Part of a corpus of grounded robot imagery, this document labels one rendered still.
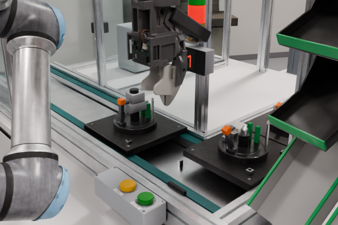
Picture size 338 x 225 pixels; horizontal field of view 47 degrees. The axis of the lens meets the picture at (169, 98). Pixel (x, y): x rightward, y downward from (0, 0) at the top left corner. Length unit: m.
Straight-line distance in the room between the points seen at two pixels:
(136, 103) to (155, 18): 0.57
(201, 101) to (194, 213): 0.42
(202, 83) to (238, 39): 4.32
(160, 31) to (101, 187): 0.48
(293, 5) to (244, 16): 0.74
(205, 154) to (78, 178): 0.39
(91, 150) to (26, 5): 0.44
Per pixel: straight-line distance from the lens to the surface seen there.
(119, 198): 0.97
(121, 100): 1.20
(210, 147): 1.15
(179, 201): 0.95
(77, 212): 1.10
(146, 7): 0.67
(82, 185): 1.20
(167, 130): 1.24
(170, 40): 0.70
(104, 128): 1.27
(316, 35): 0.74
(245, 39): 5.54
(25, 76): 0.95
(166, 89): 0.74
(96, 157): 1.16
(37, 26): 1.00
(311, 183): 0.86
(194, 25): 0.75
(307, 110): 0.81
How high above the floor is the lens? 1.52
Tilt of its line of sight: 22 degrees down
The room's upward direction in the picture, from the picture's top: straight up
